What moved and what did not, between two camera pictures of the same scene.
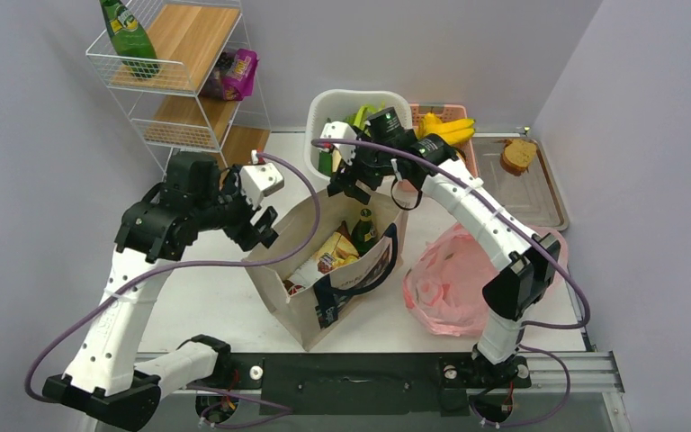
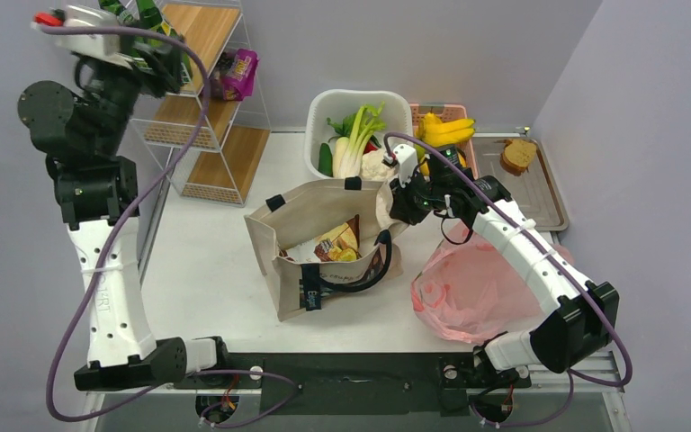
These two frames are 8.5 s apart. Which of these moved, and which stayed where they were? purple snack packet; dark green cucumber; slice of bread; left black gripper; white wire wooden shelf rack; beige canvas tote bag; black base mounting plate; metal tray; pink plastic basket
Moved: left black gripper; beige canvas tote bag
Stayed: white wire wooden shelf rack; black base mounting plate; purple snack packet; dark green cucumber; pink plastic basket; metal tray; slice of bread
